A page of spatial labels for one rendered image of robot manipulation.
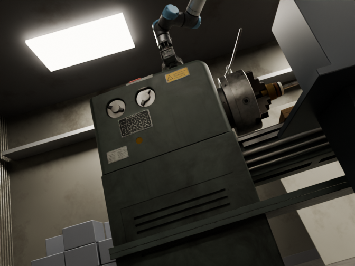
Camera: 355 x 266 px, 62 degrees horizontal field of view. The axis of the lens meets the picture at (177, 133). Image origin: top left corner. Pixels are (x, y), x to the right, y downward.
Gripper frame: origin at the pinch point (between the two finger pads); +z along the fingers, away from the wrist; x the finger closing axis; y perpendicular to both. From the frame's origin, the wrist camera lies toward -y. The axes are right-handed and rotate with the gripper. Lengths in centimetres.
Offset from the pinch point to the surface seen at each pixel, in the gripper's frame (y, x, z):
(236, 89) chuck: 3.8, 25.3, 20.0
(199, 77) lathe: 14.0, 11.1, 12.8
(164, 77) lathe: 14.0, -4.1, 6.1
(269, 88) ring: -7.7, 41.2, 19.6
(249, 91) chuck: 3.5, 30.3, 22.9
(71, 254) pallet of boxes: -170, -176, 48
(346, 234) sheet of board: -239, 103, 107
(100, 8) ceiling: -119, -70, -202
